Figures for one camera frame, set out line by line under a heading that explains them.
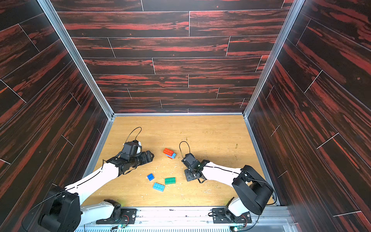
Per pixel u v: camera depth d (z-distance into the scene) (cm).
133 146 68
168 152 93
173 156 93
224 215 65
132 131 69
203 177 61
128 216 71
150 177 86
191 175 78
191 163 68
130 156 66
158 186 82
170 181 84
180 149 101
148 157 78
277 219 73
